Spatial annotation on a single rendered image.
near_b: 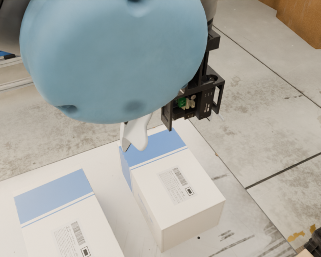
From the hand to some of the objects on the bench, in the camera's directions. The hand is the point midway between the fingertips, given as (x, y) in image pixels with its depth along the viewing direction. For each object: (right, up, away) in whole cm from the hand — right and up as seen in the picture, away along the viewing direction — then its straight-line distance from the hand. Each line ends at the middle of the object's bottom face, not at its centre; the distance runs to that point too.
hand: (166, 132), depth 46 cm
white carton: (-16, -20, +6) cm, 27 cm away
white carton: (0, -13, +13) cm, 18 cm away
